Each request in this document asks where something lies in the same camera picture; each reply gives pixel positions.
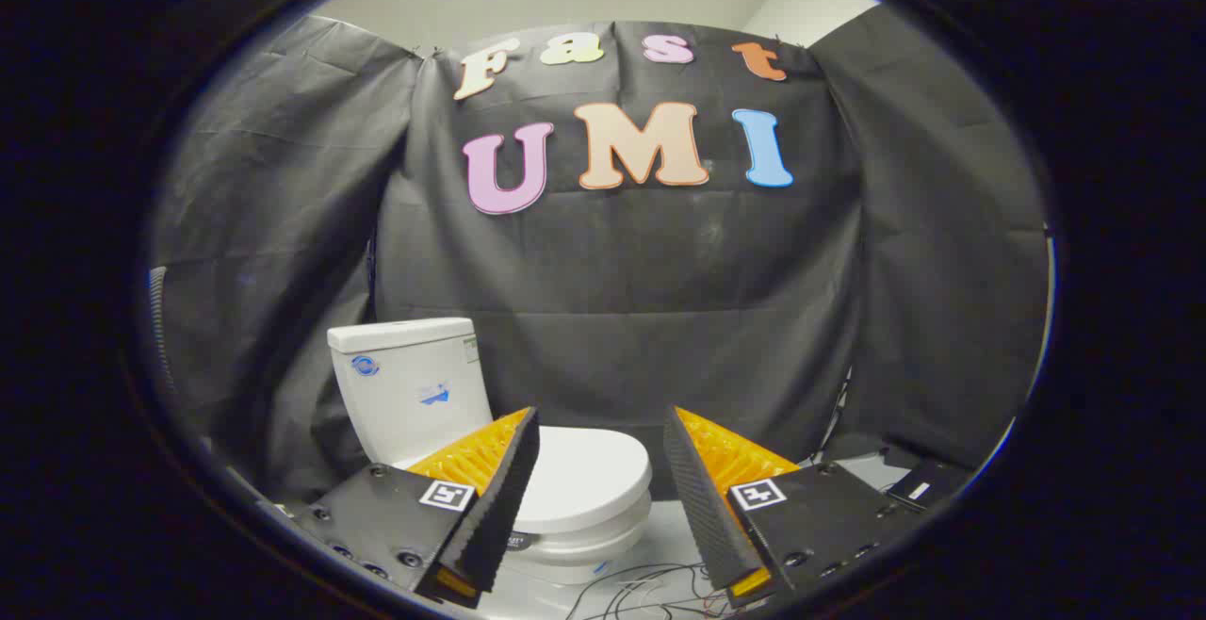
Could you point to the white toilet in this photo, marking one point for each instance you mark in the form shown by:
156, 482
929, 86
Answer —
405, 384

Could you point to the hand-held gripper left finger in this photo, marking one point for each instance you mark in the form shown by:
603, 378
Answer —
499, 507

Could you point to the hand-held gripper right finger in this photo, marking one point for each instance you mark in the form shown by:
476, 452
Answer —
702, 507

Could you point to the white toilet lid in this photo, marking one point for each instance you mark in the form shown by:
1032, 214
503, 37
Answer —
594, 474

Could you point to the black box with white label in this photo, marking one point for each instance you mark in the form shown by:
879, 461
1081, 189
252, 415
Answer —
933, 490

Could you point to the black backdrop cloth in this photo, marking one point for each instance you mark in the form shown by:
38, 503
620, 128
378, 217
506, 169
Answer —
612, 281

